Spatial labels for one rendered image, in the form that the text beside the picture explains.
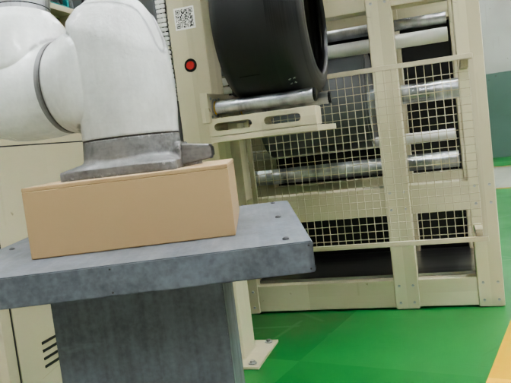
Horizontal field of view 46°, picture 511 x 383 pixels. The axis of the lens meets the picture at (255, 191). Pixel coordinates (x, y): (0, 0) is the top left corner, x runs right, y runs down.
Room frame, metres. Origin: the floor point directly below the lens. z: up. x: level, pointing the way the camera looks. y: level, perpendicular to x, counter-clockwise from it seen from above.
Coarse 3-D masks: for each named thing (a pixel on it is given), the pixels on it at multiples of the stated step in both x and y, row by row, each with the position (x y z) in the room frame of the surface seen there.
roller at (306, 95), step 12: (252, 96) 1.98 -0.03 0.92; (264, 96) 1.96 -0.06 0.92; (276, 96) 1.94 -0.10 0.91; (288, 96) 1.93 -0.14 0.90; (300, 96) 1.92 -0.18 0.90; (312, 96) 1.91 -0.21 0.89; (216, 108) 2.00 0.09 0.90; (228, 108) 1.99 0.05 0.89; (240, 108) 1.98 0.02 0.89; (252, 108) 1.97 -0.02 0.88; (264, 108) 1.97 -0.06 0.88
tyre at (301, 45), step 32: (224, 0) 1.86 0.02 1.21; (256, 0) 1.83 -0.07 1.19; (288, 0) 1.82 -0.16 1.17; (320, 0) 2.23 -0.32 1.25; (224, 32) 1.87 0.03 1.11; (256, 32) 1.84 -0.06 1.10; (288, 32) 1.82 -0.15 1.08; (320, 32) 2.25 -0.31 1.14; (224, 64) 1.92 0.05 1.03; (256, 64) 1.88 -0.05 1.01; (288, 64) 1.87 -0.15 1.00; (320, 64) 2.18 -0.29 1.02
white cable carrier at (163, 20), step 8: (160, 0) 2.14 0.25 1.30; (160, 8) 2.16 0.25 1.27; (160, 16) 2.14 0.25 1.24; (160, 24) 2.14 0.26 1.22; (168, 24) 2.15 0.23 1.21; (168, 32) 2.16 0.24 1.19; (168, 40) 2.16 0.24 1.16; (168, 48) 2.14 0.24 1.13; (176, 88) 2.15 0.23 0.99; (176, 96) 2.16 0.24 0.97
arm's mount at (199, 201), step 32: (224, 160) 1.02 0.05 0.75; (32, 192) 0.84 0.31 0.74; (64, 192) 0.84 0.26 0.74; (96, 192) 0.84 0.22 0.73; (128, 192) 0.84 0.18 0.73; (160, 192) 0.84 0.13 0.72; (192, 192) 0.84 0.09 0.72; (224, 192) 0.84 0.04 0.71; (32, 224) 0.84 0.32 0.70; (64, 224) 0.84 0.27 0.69; (96, 224) 0.84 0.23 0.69; (128, 224) 0.84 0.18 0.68; (160, 224) 0.84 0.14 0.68; (192, 224) 0.84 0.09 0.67; (224, 224) 0.84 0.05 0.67; (32, 256) 0.84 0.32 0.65
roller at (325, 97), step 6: (318, 96) 2.18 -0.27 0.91; (324, 96) 2.18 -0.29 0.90; (330, 96) 2.18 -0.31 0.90; (312, 102) 2.19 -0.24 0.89; (318, 102) 2.19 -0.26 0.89; (324, 102) 2.18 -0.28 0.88; (330, 102) 2.18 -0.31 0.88; (270, 108) 2.24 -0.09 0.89; (276, 108) 2.23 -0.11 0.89; (282, 108) 2.23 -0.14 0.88; (288, 108) 2.23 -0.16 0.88
